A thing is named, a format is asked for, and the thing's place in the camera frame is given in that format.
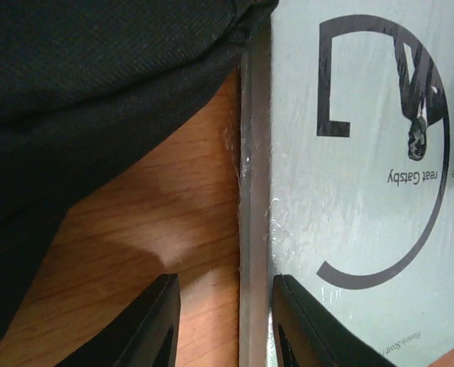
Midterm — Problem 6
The black student bag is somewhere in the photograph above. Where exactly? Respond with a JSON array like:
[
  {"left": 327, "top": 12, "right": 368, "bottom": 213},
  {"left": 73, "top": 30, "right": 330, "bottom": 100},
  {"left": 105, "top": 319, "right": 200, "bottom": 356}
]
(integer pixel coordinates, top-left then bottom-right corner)
[{"left": 0, "top": 1, "right": 277, "bottom": 341}]

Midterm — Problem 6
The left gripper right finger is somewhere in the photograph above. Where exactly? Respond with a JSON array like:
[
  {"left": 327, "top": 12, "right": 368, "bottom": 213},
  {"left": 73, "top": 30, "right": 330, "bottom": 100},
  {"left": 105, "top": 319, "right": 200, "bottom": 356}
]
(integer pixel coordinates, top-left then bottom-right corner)
[{"left": 272, "top": 274, "right": 393, "bottom": 367}]

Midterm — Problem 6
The grey Great Gatsby book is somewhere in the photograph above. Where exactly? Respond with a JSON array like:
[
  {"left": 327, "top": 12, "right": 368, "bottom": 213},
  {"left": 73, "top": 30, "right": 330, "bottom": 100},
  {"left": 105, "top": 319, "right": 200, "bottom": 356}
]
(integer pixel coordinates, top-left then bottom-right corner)
[{"left": 239, "top": 1, "right": 454, "bottom": 366}]

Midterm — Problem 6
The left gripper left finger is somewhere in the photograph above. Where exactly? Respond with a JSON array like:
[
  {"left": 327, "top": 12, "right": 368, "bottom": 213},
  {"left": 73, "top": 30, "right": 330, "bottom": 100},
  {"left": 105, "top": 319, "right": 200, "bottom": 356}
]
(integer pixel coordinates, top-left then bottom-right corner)
[{"left": 58, "top": 274, "right": 180, "bottom": 367}]

